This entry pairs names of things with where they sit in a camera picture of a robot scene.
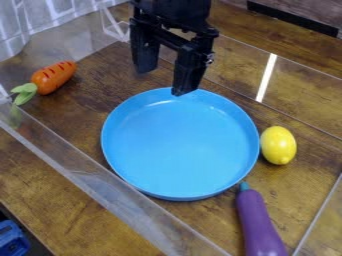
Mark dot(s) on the orange toy carrot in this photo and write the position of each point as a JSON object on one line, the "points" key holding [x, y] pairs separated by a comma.
{"points": [[46, 81]]}

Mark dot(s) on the clear acrylic front wall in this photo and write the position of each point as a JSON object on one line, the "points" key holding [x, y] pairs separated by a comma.
{"points": [[154, 223]]}

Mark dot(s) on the yellow toy lemon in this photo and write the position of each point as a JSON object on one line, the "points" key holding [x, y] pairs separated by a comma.
{"points": [[278, 145]]}

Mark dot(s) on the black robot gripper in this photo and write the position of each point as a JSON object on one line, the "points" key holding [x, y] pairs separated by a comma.
{"points": [[176, 24]]}

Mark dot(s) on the purple toy eggplant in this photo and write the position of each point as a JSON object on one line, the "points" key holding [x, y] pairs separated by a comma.
{"points": [[262, 241]]}

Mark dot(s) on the white mesh curtain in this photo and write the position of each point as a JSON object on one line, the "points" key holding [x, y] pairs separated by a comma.
{"points": [[26, 17]]}

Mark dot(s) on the clear acrylic corner bracket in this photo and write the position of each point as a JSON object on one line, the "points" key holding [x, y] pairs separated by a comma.
{"points": [[116, 29]]}

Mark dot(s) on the blue round plate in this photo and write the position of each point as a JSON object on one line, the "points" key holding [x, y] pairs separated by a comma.
{"points": [[180, 148]]}

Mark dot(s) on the blue box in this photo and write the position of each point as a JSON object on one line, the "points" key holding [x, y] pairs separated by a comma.
{"points": [[13, 242]]}

